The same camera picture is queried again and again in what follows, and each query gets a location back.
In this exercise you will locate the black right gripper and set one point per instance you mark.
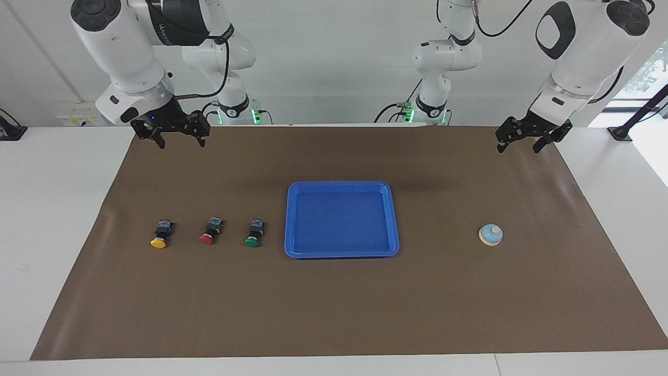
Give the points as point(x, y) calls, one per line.
point(167, 119)

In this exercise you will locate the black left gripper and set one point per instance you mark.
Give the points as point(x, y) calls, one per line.
point(535, 126)

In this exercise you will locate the light blue desk bell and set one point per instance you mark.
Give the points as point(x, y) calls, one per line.
point(490, 235)

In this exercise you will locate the yellow push button switch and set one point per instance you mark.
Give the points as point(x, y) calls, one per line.
point(159, 242)

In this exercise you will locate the red push button switch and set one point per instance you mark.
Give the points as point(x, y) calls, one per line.
point(207, 239)

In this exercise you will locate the green push button switch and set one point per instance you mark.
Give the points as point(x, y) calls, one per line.
point(252, 242)

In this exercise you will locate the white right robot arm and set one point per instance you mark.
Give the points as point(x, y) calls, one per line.
point(120, 52)

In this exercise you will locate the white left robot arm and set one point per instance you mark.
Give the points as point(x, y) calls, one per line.
point(579, 52)

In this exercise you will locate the blue plastic tray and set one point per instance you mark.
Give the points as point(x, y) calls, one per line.
point(342, 222)

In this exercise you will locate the black angled stand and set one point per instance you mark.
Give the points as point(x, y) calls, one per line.
point(621, 133)

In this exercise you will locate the brown table mat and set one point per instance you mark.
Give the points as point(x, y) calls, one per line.
point(334, 303)

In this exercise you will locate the white wall socket box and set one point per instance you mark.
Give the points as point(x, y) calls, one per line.
point(78, 117)

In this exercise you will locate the black table clamp mount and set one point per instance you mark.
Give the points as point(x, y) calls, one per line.
point(10, 133)

